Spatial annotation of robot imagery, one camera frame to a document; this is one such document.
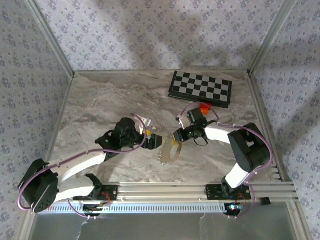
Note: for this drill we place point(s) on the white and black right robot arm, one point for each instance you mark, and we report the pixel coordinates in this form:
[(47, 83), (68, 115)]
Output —
[(217, 133)]

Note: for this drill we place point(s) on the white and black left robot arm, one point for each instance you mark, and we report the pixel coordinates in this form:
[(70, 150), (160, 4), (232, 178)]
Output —
[(75, 162)]

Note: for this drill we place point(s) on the red toy brick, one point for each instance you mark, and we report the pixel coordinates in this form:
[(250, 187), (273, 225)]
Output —
[(206, 105)]

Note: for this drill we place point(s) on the folded black and grey chessboard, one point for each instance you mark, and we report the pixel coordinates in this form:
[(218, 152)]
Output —
[(200, 86)]

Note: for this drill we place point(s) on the small circuit board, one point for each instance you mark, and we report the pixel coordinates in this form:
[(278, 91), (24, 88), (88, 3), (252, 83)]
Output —
[(233, 207), (96, 207)]

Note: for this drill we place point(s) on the grey metal sheet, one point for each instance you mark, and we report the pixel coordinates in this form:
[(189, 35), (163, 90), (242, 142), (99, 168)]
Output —
[(162, 227)]

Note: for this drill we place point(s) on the small black connector block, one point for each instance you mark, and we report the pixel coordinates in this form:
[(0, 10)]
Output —
[(265, 201)]

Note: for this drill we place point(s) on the aluminium rail with arm bases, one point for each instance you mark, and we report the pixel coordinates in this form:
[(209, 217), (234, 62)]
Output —
[(162, 191)]

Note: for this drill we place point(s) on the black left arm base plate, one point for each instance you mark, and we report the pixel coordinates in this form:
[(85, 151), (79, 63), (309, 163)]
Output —
[(111, 192)]

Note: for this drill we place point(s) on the aluminium table side rail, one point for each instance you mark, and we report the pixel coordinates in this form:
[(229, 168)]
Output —
[(62, 112), (258, 107)]

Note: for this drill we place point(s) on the aluminium table end rail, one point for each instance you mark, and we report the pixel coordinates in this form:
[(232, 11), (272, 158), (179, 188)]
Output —
[(125, 72)]

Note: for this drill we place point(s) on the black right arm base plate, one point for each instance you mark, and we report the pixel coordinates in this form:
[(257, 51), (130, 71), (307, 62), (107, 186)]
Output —
[(215, 192)]

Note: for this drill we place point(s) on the aluminium frame post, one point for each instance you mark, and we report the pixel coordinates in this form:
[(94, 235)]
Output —
[(50, 37), (272, 37)]

